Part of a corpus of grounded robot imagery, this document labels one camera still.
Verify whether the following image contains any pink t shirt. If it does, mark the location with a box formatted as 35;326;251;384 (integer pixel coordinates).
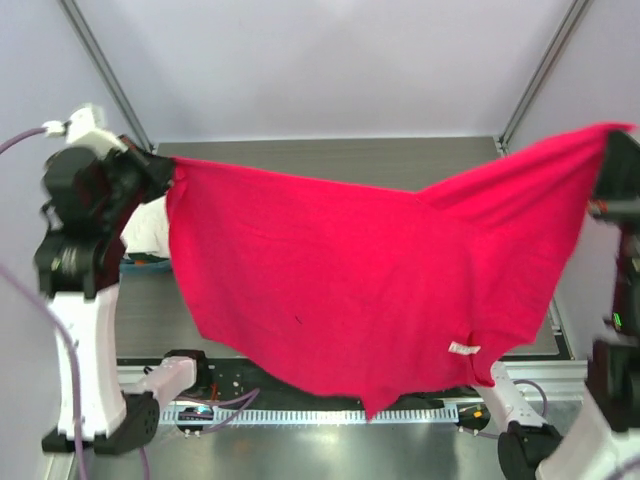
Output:
166;123;628;415

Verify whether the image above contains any white slotted cable duct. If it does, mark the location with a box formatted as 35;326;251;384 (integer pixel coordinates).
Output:
159;404;459;427

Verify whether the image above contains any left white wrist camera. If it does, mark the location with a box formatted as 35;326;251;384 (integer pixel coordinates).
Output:
42;103;127;157

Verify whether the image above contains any aluminium frame post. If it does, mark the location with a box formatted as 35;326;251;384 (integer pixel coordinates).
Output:
495;0;592;152
57;0;155;151

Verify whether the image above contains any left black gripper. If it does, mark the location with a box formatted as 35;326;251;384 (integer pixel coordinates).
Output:
101;132;178;225

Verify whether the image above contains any right aluminium frame post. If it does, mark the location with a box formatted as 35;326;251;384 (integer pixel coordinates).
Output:
495;0;592;152

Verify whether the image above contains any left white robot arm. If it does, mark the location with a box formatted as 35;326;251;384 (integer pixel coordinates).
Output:
34;127;212;456

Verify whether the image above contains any aluminium rail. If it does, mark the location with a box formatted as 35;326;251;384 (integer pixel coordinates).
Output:
114;359;596;407

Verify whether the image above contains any teal plastic basket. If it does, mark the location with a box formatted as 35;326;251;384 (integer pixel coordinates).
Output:
120;259;171;275

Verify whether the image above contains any left aluminium frame post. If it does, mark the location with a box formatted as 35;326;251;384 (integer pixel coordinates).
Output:
57;0;155;151

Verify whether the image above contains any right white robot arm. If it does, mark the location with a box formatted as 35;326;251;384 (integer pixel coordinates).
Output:
450;131;639;479

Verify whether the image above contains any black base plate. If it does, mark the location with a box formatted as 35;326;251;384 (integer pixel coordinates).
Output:
189;358;477;411

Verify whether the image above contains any white crumpled t shirt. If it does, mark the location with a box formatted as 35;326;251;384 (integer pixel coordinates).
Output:
121;196;170;259

